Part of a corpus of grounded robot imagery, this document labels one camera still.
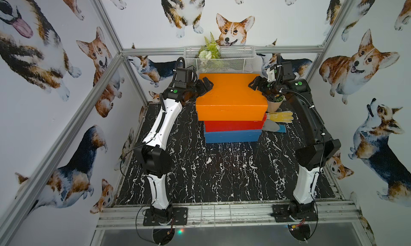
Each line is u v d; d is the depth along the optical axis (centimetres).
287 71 60
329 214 75
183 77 61
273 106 107
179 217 74
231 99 74
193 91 69
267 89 69
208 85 74
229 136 92
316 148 48
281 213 73
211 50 82
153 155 47
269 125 107
